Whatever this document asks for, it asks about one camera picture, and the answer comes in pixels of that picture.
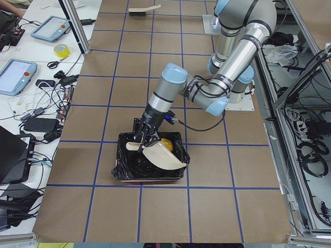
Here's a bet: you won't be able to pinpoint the brown potato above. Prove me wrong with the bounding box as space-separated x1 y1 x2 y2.
161 138 174 152

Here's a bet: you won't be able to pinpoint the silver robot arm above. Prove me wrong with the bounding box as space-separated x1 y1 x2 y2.
134 1 277 151

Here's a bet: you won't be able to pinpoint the black lined trash bin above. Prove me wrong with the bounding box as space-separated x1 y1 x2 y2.
111 132 190 181

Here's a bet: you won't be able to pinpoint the near teach pendant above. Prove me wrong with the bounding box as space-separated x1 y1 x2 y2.
1 58 38 96

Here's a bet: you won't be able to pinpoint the black laptop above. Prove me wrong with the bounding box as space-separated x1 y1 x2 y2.
1 127 35 184

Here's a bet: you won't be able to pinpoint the yellow tape roll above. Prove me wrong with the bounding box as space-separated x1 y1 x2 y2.
53 44 70 58

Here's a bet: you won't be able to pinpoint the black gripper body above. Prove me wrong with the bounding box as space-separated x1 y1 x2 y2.
133 113 162 147

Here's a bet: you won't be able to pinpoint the aluminium frame post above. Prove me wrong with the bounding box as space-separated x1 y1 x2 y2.
58 0 90 55

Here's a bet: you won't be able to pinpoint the black handled scissors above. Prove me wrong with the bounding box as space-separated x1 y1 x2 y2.
47 57 67 69

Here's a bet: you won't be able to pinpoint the beige hand brush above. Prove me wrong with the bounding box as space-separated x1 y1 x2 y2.
128 4 161 17

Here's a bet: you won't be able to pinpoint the black power adapter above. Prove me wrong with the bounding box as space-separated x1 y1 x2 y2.
24 118 59 132

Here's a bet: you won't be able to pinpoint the teach pendant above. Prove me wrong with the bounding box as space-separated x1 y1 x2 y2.
1 58 38 96
31 15 70 42

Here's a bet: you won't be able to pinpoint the beige plastic dustpan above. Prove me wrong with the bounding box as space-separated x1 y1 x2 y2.
142 141 186 170

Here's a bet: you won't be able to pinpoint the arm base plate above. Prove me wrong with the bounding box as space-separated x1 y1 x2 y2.
225 84 254 111
202 14 220 35

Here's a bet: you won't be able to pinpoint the far teach pendant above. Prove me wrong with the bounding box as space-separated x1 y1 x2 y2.
31 15 70 42

